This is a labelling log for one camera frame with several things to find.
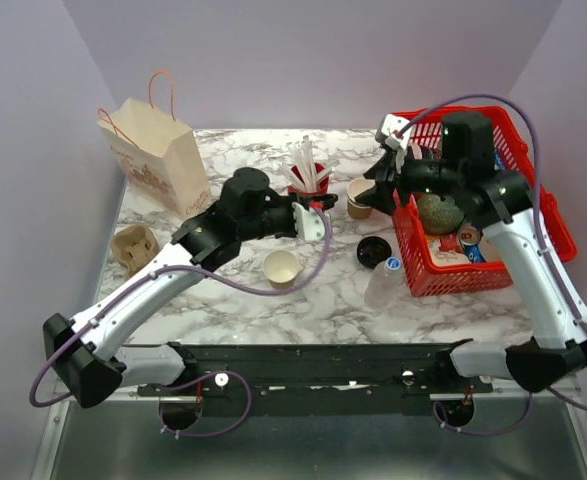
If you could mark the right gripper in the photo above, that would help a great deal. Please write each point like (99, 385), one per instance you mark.
(379, 195)

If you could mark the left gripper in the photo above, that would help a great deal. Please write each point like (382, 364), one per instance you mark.
(287, 202)

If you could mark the brown paper coffee cup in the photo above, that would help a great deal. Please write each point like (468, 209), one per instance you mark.
(281, 268)

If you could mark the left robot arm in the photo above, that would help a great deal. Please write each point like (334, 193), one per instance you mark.
(200, 246)

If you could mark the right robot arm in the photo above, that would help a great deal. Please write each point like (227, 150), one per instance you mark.
(502, 205)

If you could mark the paper takeout bag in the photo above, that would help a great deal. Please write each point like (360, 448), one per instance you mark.
(158, 153)

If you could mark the red straw cup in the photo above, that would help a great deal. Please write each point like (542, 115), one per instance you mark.
(323, 185)

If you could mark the stack of black lids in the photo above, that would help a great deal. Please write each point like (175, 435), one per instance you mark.
(372, 250)

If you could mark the green melon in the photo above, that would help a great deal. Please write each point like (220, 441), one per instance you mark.
(439, 215)

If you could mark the clear plastic water bottle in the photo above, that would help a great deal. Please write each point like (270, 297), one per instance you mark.
(383, 285)

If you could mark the red plastic basket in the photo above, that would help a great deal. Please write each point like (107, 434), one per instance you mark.
(426, 278)

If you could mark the cardboard cup carrier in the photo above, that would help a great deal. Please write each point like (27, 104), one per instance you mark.
(133, 248)

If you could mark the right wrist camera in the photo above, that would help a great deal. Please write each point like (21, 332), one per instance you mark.
(394, 134)

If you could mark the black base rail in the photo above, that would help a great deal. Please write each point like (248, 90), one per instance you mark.
(319, 380)

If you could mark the aluminium frame rail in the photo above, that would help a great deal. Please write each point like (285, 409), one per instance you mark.
(91, 380)

